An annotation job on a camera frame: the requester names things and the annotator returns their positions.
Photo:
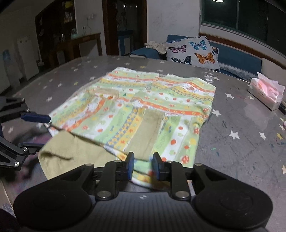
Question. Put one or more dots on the dark wooden side table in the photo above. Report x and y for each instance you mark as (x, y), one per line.
(83, 46)

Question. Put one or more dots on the dark window with green frame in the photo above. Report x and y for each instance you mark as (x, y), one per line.
(260, 20)

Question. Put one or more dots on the grey star pattern table cover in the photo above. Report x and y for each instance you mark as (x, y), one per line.
(245, 141)

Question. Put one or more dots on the blue sofa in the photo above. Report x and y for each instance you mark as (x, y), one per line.
(232, 61)

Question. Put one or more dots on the crumpled cream cloth on sofa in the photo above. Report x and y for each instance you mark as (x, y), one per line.
(161, 48)

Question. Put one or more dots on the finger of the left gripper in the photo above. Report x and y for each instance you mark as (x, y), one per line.
(34, 117)
(32, 145)

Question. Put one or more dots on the white cabinet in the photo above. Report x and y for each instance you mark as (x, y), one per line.
(26, 53)

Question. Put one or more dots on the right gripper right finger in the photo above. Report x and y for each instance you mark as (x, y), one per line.
(158, 166)

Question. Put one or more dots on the colourful patterned children's garment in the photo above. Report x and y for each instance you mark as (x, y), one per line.
(129, 111)

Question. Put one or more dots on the butterfly print pillow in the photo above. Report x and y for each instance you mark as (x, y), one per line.
(195, 51)

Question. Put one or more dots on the pink tissue box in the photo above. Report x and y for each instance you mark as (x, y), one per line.
(269, 92)

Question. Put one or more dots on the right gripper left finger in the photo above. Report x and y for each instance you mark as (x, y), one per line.
(129, 165)

